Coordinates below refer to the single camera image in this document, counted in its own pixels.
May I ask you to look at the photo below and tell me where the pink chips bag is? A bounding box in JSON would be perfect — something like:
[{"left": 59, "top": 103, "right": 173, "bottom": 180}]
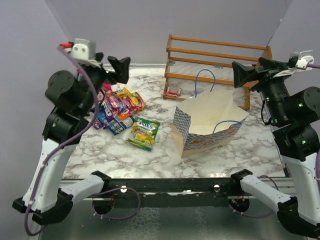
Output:
[{"left": 97, "top": 83, "right": 113, "bottom": 106}]

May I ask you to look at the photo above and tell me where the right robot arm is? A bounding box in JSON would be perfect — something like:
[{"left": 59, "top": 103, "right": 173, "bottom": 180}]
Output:
[{"left": 229, "top": 55, "right": 320, "bottom": 239}]

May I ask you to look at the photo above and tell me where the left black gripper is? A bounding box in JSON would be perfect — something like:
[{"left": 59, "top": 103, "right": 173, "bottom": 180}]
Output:
[{"left": 80, "top": 52, "right": 131, "bottom": 114}]

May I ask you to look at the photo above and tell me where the blue snack packet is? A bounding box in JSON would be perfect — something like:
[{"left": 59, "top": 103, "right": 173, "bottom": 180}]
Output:
[{"left": 97, "top": 110, "right": 134, "bottom": 135}]

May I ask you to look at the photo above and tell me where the green snack packet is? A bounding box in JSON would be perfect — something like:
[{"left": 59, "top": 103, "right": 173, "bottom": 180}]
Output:
[{"left": 127, "top": 117, "right": 160, "bottom": 152}]

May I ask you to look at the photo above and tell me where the blue checkered paper bag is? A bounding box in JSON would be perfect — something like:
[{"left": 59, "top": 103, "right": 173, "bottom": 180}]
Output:
[{"left": 171, "top": 80, "right": 249, "bottom": 158}]

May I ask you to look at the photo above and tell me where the yellow M&M's packet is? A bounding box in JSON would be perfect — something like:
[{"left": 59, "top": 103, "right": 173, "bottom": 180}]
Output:
[{"left": 115, "top": 87, "right": 131, "bottom": 98}]

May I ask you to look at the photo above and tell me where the wooden rack shelf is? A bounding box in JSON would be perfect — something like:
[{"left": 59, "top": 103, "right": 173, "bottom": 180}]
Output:
[{"left": 162, "top": 34, "right": 273, "bottom": 101}]

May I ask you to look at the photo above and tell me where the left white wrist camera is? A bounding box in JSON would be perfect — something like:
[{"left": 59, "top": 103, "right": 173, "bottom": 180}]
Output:
[{"left": 59, "top": 38, "right": 100, "bottom": 68}]

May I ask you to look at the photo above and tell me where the purple M&M's packet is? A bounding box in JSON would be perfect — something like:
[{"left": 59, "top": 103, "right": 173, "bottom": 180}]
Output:
[{"left": 92, "top": 118, "right": 106, "bottom": 130}]

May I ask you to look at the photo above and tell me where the orange Fox's candy packet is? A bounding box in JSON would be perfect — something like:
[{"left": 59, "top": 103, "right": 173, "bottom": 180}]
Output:
[{"left": 118, "top": 92, "right": 147, "bottom": 120}]

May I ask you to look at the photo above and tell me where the small white red box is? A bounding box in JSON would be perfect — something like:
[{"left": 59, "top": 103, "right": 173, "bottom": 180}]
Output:
[{"left": 177, "top": 88, "right": 182, "bottom": 96}]

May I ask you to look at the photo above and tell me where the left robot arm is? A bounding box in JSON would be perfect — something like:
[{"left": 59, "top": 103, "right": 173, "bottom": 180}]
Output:
[{"left": 12, "top": 56, "right": 131, "bottom": 226}]

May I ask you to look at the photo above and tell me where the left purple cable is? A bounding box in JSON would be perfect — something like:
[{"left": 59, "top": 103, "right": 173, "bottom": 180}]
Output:
[{"left": 23, "top": 44, "right": 142, "bottom": 237}]

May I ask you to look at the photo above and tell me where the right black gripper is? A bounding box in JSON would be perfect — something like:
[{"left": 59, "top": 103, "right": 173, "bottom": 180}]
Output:
[{"left": 232, "top": 55, "right": 293, "bottom": 124}]

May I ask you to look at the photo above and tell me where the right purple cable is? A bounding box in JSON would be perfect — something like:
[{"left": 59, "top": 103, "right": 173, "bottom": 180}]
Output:
[{"left": 232, "top": 62, "right": 320, "bottom": 218}]

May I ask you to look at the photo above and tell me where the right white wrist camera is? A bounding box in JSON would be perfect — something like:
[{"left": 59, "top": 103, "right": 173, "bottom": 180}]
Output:
[{"left": 274, "top": 49, "right": 315, "bottom": 77}]

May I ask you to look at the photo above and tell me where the purple cable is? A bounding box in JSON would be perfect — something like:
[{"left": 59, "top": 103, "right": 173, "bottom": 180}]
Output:
[
  {"left": 23, "top": 44, "right": 142, "bottom": 237},
  {"left": 232, "top": 62, "right": 320, "bottom": 218}
]

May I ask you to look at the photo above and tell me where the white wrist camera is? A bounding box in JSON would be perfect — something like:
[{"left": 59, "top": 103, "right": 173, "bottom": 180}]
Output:
[
  {"left": 59, "top": 38, "right": 100, "bottom": 68},
  {"left": 274, "top": 49, "right": 315, "bottom": 77}
]

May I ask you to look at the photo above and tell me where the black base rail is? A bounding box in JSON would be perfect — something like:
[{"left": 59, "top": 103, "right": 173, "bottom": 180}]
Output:
[{"left": 92, "top": 177, "right": 244, "bottom": 208}]

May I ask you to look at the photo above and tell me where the purple Fox's berries packet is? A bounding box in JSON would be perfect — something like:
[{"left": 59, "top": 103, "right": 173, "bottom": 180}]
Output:
[{"left": 103, "top": 91, "right": 127, "bottom": 117}]

